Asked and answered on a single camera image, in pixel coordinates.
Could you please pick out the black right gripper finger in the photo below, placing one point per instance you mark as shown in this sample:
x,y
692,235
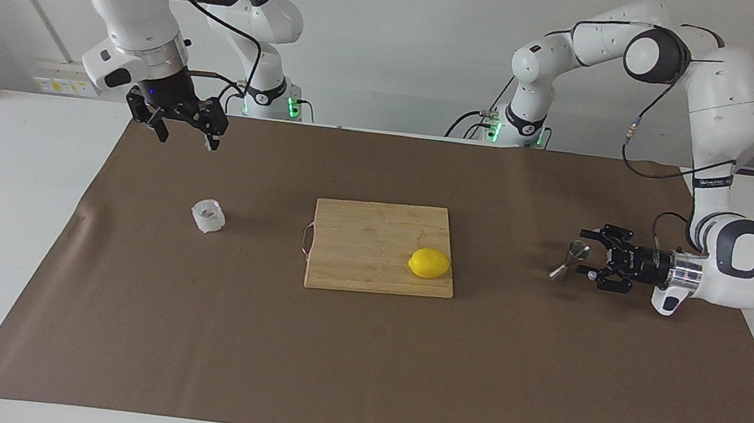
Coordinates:
x,y
215,121
139,106

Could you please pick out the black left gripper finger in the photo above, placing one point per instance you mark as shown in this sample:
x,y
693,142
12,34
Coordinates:
x,y
613,282
612,236

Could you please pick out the steel double jigger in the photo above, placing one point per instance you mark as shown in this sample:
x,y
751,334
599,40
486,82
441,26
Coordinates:
x,y
576,253

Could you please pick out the yellow lemon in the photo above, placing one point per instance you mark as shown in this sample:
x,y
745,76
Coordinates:
x,y
429,264

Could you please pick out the brown paper table mat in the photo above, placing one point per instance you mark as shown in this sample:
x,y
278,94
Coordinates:
x,y
362,357

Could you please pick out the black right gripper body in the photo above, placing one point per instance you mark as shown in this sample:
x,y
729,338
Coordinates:
x,y
172,95

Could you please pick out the white wall socket strip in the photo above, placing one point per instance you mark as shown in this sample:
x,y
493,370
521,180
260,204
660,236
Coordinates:
x,y
68,79

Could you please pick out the clear plastic cup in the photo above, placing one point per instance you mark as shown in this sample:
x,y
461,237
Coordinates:
x,y
208,217

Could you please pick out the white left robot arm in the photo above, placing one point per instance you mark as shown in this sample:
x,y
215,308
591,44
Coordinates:
x,y
719,86

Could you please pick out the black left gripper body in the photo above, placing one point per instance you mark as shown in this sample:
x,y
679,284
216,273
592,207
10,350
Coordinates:
x,y
645,264

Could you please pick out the wooden cutting board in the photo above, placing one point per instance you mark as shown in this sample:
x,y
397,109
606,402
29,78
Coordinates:
x,y
366,252

